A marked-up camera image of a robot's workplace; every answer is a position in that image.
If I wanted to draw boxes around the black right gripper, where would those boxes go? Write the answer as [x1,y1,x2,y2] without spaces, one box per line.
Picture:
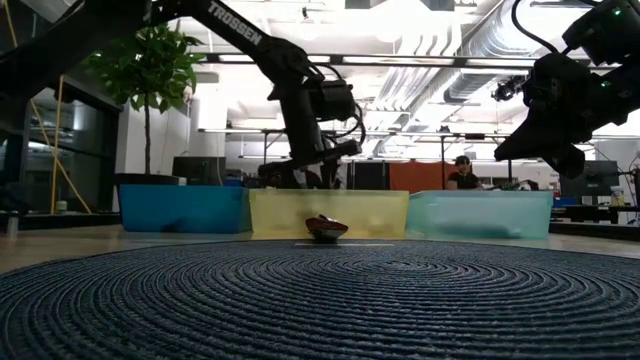
[493,52,596,180]

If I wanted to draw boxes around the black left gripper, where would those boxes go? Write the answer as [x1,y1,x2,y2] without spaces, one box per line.
[257,138,364,191]

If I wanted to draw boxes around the blue granola bar red ends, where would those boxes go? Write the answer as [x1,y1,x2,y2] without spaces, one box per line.
[304,214,350,245]

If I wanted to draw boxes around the black monitor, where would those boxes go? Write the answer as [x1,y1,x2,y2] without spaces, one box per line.
[171,155,227,187]
[558,159,620,200]

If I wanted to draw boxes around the yellow translucent plastic bin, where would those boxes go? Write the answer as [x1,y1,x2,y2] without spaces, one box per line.
[248,188,411,241]

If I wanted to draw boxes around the person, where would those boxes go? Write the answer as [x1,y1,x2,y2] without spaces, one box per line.
[446,154,485,191]

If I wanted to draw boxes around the green translucent plastic bin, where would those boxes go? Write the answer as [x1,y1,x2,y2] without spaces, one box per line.
[405,189,554,241]

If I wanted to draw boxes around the orange partition panel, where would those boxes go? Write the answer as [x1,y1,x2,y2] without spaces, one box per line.
[388,160,457,194]

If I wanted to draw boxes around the round dark woven placemat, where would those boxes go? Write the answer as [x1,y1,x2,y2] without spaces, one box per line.
[0,238,640,360]

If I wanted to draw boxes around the blue plastic bin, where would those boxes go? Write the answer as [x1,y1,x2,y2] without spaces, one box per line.
[118,183,252,235]

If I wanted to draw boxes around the black plant pot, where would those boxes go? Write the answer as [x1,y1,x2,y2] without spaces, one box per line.
[113,172,187,187]

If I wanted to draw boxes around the green leafy plant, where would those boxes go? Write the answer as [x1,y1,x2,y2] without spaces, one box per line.
[82,22,207,176]

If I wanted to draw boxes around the orange extension cord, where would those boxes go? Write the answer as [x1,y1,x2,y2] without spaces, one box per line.
[3,0,94,215]

